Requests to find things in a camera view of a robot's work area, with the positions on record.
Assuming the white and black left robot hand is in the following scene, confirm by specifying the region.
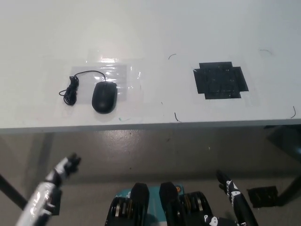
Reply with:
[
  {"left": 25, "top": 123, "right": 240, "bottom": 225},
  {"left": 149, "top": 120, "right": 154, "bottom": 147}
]
[{"left": 14, "top": 152, "right": 82, "bottom": 226}]

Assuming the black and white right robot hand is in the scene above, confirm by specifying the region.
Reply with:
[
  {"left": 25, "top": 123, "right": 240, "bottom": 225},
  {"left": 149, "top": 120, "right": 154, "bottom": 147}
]
[{"left": 203, "top": 169, "right": 259, "bottom": 226}]

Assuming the black computer mouse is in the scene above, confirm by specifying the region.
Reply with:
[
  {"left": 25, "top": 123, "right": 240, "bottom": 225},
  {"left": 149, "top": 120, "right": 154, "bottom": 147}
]
[{"left": 91, "top": 81, "right": 118, "bottom": 114}]

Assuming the black table leg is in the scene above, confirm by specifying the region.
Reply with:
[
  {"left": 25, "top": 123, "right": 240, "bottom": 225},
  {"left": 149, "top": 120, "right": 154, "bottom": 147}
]
[
  {"left": 277, "top": 173, "right": 301, "bottom": 207},
  {"left": 0, "top": 173, "right": 28, "bottom": 210}
]

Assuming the black tape patch on table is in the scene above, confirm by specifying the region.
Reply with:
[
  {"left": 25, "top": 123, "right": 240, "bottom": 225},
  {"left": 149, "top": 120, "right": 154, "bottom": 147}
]
[{"left": 193, "top": 61, "right": 249, "bottom": 100}]

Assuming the clear plastic film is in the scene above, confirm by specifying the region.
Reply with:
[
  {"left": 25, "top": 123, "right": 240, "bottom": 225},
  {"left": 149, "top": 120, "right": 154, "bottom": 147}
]
[{"left": 70, "top": 48, "right": 143, "bottom": 104}]

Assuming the dark under-table bracket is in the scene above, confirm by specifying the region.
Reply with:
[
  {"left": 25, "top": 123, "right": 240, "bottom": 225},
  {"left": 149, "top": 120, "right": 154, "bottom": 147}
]
[{"left": 263, "top": 124, "right": 301, "bottom": 154}]

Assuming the black mouse cable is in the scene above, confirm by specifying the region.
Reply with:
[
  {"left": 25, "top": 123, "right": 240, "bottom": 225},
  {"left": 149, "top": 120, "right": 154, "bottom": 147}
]
[{"left": 58, "top": 70, "right": 107, "bottom": 106}]

